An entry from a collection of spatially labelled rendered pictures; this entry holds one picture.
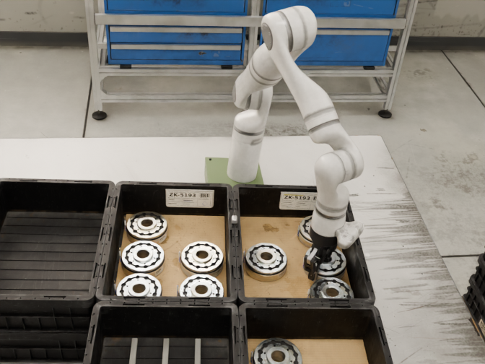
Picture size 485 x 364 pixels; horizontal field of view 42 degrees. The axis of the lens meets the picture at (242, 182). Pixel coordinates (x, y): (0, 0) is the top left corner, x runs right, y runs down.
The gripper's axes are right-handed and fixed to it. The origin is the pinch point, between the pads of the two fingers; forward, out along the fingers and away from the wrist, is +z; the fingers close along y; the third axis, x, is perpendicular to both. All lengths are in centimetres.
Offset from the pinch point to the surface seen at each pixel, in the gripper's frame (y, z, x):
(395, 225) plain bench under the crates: -44.8, 15.2, 3.2
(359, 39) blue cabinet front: -196, 37, -84
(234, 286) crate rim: 23.4, -7.6, -8.6
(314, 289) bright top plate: 6.7, -0.5, 2.8
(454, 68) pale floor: -298, 85, -56
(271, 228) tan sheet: -6.7, 2.3, -18.0
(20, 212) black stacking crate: 31, 3, -72
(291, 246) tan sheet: -4.3, 2.3, -10.3
